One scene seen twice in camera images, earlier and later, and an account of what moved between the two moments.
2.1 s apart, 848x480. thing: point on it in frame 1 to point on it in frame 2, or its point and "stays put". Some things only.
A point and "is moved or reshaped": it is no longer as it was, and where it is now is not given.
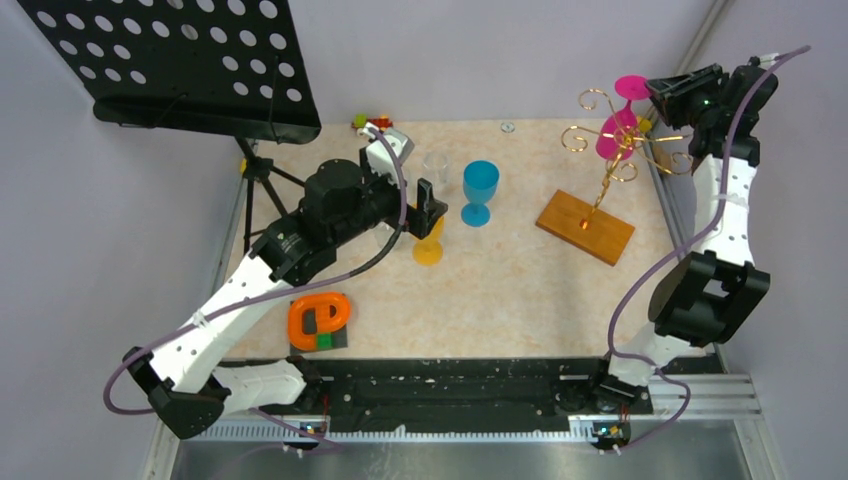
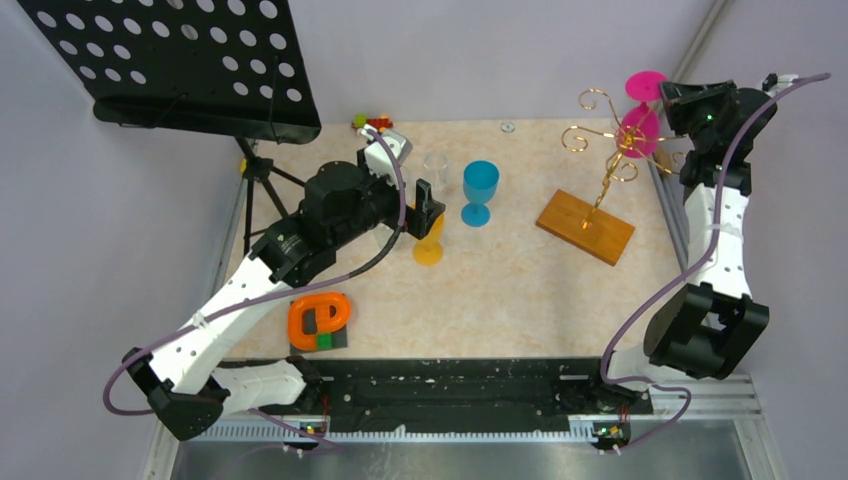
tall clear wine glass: (438, 161) stays put
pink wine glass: (618, 131) is moved or reshaped
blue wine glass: (480, 180) stays put
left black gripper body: (417, 218) stays put
